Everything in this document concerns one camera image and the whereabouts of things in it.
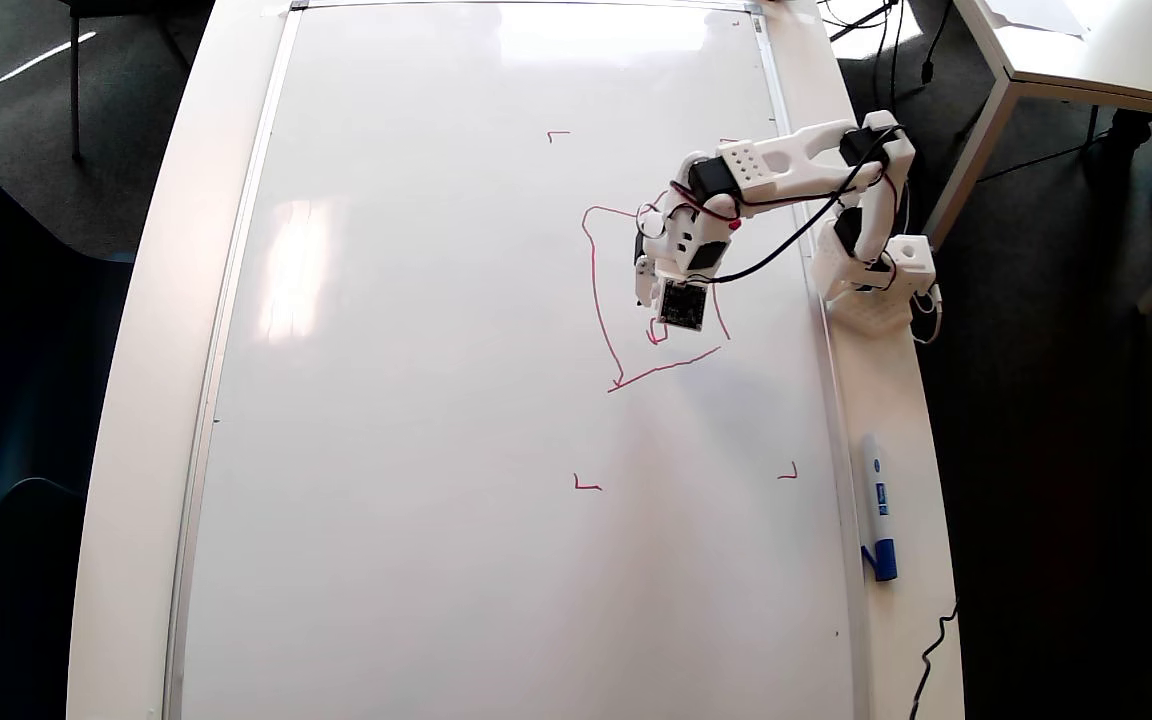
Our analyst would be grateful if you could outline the black wrist camera board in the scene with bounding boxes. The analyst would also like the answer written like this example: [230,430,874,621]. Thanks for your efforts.
[655,279,710,332]

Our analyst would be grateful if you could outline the large white whiteboard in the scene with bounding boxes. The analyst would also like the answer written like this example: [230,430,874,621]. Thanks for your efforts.
[161,0,872,720]

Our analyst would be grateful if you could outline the thin black cable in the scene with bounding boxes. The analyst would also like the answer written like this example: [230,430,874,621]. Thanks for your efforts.
[908,600,959,720]

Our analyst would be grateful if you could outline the blue capped whiteboard marker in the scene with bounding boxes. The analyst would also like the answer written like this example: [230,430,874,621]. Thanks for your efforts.
[856,432,900,583]

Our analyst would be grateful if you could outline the white base cable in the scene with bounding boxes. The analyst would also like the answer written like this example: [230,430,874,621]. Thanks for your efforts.
[911,283,943,346]

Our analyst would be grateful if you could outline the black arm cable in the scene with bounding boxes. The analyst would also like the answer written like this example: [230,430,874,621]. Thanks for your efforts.
[706,125,907,286]

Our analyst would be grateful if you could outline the white office table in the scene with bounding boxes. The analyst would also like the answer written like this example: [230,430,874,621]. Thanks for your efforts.
[951,0,1152,196]

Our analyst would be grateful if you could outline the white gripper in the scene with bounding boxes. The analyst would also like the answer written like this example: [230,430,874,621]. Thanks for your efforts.
[634,194,738,312]

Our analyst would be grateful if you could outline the black floor cable with plug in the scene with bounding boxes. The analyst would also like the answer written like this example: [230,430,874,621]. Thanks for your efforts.
[919,0,955,87]

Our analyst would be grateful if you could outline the black metal chair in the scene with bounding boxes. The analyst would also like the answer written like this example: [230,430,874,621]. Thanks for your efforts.
[56,0,192,166]

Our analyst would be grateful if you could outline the dark blue chair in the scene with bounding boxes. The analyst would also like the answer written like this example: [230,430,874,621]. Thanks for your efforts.
[0,135,137,546]
[0,478,87,720]

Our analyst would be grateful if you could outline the white honeycomb robot base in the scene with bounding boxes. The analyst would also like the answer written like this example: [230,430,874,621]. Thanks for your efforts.
[812,255,919,337]

